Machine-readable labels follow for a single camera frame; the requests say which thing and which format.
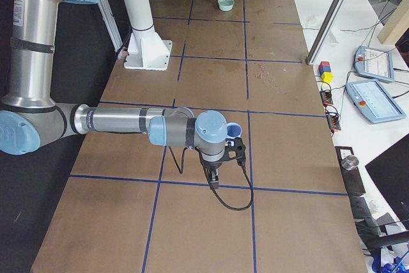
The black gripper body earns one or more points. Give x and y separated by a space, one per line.
211 167

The light green bowl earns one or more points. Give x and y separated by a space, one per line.
225 5

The blue-grey plastic cup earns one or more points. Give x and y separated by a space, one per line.
234 130

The black power adapter far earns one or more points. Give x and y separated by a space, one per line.
333 121

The metal cup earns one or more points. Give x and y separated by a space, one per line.
350 162

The yellow cube block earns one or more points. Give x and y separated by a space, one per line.
327 77

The blue cube block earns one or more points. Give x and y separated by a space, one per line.
324 70

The black box under cup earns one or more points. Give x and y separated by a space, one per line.
352 179

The red cube block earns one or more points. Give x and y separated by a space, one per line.
324 64

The near teach pendant tablet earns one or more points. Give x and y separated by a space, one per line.
374 102

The teach pendant tablet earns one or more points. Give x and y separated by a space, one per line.
374 63
374 102

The black monitor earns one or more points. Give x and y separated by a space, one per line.
389 172

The far teach pendant tablet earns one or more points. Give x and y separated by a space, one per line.
374 63

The wooden board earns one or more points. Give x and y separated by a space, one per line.
396 26

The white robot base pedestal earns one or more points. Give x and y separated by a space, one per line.
146 49

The aluminium frame post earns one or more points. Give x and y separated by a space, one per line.
324 31

